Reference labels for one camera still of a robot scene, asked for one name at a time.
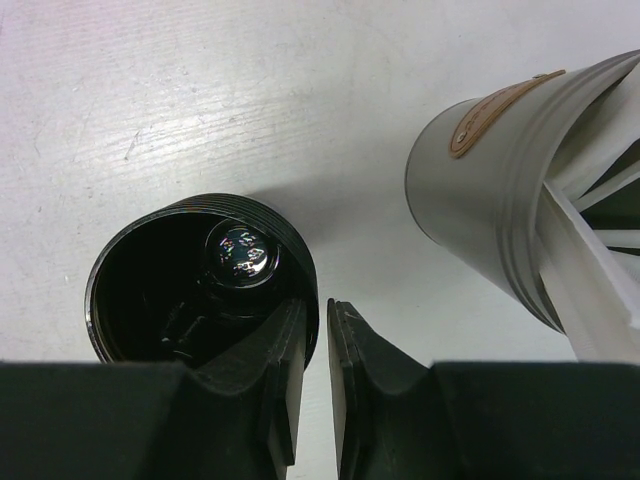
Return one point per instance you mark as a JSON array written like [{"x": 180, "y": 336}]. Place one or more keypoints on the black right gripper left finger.
[{"x": 234, "y": 418}]

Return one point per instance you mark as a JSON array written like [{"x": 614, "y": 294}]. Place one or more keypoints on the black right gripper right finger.
[{"x": 395, "y": 418}]

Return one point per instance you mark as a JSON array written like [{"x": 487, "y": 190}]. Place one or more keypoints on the black paper coffee cup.
[{"x": 190, "y": 280}]

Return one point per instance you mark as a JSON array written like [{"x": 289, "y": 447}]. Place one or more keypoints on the grey cylindrical utensil holder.
[{"x": 474, "y": 175}]

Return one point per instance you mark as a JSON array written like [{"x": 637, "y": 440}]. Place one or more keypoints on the white plastic fork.
[{"x": 613, "y": 201}]

